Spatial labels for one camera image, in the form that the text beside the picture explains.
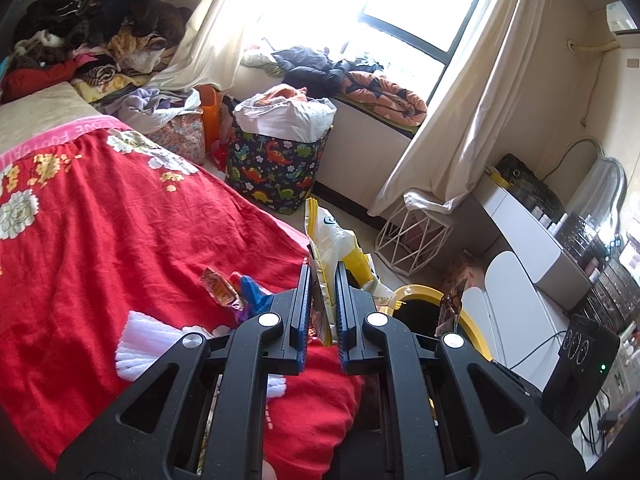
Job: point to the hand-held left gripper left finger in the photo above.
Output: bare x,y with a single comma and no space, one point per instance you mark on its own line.
301,320

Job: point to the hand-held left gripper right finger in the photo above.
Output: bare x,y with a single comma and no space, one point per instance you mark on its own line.
341,310

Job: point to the blue plastic wrapper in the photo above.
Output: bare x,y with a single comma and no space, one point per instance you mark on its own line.
255,295

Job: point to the yellow and white snack bag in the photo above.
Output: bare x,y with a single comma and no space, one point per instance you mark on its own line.
332,240

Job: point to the lilac foam fruit net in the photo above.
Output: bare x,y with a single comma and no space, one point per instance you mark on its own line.
276,387

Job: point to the yellow-rimmed black bin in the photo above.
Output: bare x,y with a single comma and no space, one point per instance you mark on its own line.
425,290

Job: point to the orange candy wrapper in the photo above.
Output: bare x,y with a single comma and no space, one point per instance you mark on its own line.
220,287

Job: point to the person's left hand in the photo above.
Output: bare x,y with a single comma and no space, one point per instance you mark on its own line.
268,471

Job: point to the white chair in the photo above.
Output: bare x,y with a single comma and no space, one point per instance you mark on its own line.
510,300

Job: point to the orange-haired doll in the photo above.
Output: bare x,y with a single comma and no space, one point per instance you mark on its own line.
467,272

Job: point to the white cloth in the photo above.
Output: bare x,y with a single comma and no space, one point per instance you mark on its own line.
425,200

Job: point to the cosmetics organizer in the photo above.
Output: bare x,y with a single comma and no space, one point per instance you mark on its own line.
585,235

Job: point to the white desk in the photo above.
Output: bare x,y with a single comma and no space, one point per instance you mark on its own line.
535,240

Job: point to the dinosaur print laundry basket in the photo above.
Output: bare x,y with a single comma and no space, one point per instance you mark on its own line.
275,170

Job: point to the arched mirror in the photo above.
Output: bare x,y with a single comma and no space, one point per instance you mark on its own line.
600,185

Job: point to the red floral blanket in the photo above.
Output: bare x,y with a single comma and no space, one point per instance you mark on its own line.
125,240

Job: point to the white plastic sack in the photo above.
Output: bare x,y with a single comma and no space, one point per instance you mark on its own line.
290,120

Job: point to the dark bag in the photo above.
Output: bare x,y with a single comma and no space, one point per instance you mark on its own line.
525,180

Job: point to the orange patterned quilt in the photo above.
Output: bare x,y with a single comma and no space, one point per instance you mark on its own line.
390,97

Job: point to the pink floral bag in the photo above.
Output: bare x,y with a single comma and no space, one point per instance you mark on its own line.
182,135

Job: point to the orange cloth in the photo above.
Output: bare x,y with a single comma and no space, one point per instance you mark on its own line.
280,94

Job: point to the orange bag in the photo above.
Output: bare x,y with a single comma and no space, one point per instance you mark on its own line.
210,110

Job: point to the dark jacket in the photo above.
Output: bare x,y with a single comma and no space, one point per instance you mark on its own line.
310,70

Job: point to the cream curtain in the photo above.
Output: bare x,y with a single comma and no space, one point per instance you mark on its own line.
475,85
210,35

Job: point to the lilac cloth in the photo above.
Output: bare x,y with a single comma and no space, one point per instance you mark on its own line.
150,105

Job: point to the window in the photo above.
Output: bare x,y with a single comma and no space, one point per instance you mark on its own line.
400,20

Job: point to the air conditioner pipe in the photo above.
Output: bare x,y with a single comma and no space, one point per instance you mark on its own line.
595,49

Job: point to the beige bed sheet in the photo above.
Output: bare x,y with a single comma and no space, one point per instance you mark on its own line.
35,115

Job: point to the pile of dark clothes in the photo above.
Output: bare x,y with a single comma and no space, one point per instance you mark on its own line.
110,15

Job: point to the red garment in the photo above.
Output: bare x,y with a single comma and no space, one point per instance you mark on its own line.
35,77

